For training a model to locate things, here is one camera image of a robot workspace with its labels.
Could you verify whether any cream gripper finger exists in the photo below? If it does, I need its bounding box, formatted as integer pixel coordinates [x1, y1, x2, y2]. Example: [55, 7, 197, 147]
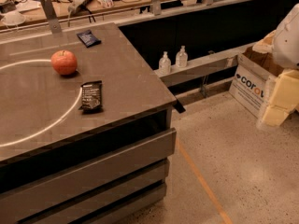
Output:
[269, 70, 299, 113]
[256, 105, 289, 130]

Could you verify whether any blue rxbar blueberry wrapper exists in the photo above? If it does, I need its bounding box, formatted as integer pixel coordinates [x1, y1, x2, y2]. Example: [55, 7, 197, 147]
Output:
[77, 30, 101, 48]

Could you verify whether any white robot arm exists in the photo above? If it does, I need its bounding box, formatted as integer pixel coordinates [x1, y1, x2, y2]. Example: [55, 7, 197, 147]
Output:
[253, 4, 299, 127]

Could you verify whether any black rxbar chocolate wrapper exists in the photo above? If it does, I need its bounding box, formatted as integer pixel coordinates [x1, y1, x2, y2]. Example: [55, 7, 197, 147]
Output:
[79, 80, 102, 112]

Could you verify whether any cardboard box with logo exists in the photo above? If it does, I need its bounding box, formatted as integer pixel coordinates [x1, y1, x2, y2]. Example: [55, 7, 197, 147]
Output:
[229, 43, 283, 118]

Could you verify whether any grey metal ledge shelf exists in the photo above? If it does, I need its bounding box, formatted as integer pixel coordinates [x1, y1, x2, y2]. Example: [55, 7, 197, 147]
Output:
[155, 43, 253, 87]

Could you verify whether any right clear sanitizer bottle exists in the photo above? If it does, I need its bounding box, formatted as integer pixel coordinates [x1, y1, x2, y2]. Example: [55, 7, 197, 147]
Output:
[176, 46, 188, 68]

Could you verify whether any clear sanitizer bottle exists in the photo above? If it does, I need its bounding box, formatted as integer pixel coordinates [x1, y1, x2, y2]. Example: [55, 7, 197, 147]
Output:
[159, 51, 171, 75]
[176, 46, 188, 68]

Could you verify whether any left clear sanitizer bottle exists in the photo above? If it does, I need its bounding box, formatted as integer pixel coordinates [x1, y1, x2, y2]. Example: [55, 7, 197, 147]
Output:
[159, 51, 171, 75]

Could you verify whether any grey counter cabinet with drawers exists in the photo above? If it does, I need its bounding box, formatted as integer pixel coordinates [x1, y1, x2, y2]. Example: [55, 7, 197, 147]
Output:
[0, 24, 176, 224]

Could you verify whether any white snack packet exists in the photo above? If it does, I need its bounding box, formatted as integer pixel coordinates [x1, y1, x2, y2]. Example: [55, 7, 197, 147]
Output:
[97, 0, 114, 8]

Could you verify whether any red apple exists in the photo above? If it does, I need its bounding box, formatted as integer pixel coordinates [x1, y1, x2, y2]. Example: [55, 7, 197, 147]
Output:
[50, 50, 78, 76]

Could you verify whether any white face mask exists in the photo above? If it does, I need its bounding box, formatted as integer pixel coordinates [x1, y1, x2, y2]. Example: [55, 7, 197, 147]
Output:
[1, 10, 26, 26]

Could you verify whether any metal railing post left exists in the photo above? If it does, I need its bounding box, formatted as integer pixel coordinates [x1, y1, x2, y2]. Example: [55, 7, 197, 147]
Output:
[39, 0, 62, 34]

